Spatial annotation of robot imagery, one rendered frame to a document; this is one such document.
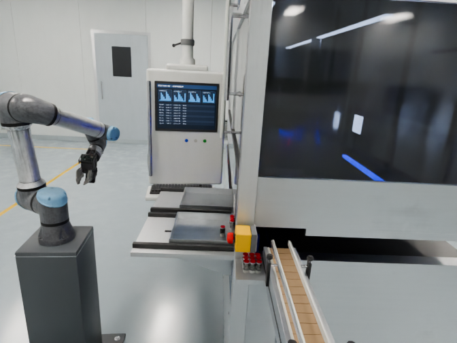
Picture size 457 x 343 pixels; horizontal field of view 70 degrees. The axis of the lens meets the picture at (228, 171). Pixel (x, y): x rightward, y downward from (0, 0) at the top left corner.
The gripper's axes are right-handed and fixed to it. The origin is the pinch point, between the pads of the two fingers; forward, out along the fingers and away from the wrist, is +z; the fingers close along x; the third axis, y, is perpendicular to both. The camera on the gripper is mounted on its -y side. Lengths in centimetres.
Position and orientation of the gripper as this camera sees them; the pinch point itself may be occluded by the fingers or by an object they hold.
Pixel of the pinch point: (81, 183)
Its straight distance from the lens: 169.1
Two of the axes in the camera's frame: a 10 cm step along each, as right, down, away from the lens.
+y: 1.8, -7.8, -6.1
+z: 0.5, 6.2, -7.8
